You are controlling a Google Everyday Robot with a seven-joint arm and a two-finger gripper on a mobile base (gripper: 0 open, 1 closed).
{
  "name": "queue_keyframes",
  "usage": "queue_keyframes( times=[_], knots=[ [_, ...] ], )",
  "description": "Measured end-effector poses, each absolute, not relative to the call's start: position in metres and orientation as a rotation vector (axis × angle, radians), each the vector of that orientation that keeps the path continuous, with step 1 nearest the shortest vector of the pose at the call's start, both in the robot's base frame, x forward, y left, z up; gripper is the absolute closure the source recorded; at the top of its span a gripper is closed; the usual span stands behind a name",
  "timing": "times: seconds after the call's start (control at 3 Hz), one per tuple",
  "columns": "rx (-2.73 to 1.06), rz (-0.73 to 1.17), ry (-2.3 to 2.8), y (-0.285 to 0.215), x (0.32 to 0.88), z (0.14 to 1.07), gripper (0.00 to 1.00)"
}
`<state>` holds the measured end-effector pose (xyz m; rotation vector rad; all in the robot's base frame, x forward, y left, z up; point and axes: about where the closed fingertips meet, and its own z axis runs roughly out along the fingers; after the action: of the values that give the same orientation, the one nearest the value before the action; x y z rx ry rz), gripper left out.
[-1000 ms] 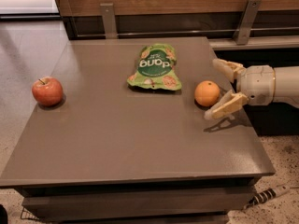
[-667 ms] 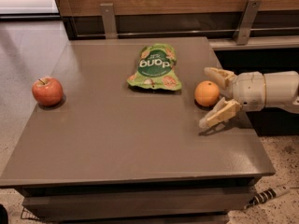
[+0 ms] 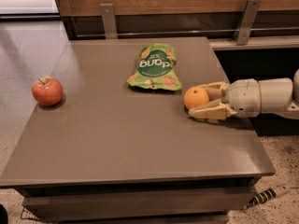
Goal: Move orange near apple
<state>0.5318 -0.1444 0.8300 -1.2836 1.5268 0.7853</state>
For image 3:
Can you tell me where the right metal bracket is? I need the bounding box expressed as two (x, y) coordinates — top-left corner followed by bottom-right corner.
(233, 0), (262, 46)

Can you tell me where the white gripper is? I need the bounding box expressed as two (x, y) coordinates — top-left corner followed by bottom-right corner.
(188, 78), (261, 120)

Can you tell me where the metal bracket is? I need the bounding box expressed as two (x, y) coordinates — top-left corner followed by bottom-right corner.
(233, 0), (262, 46)
(100, 3), (118, 39)

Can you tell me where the left metal bracket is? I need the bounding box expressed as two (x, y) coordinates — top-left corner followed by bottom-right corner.
(100, 3), (118, 39)

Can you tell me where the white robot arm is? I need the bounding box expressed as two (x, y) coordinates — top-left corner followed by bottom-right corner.
(184, 71), (299, 119)

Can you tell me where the green snack bag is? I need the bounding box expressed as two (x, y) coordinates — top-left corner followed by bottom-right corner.
(127, 44), (181, 91)

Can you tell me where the black white striped cable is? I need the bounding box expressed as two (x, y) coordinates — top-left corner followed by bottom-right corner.
(243, 184), (292, 211)

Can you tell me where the red apple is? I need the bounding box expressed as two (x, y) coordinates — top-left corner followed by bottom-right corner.
(32, 77), (64, 106)

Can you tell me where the grey cabinet drawer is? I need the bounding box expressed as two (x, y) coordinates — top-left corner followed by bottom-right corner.
(22, 187), (253, 222)

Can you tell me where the horizontal metal rail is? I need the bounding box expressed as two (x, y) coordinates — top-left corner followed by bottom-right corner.
(76, 26), (299, 38)

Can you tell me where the orange fruit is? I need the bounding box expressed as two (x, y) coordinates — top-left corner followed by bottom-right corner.
(184, 87), (209, 109)

